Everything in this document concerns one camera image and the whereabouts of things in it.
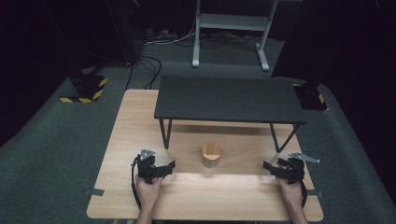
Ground person's left hand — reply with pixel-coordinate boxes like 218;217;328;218
134;174;165;213

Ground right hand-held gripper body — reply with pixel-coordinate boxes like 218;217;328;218
277;151;321;185

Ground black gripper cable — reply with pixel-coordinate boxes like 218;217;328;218
130;154;143;211
298;179;309;209

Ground black cabinet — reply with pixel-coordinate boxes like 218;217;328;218
105;0;147;68

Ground white floor cables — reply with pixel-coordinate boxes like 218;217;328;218
143;27;198;47

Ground person's right hand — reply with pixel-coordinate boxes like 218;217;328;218
276;177;305;213

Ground black base with striped tape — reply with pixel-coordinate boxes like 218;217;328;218
59;69;109;105
291;81;329;112

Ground black floor cables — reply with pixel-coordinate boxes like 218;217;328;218
125;54;163;91

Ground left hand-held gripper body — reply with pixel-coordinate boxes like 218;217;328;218
135;148;161;185

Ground white metal stand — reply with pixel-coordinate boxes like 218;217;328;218
191;0;278;73

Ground black shelf riser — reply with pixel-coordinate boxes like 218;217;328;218
153;75;308;154

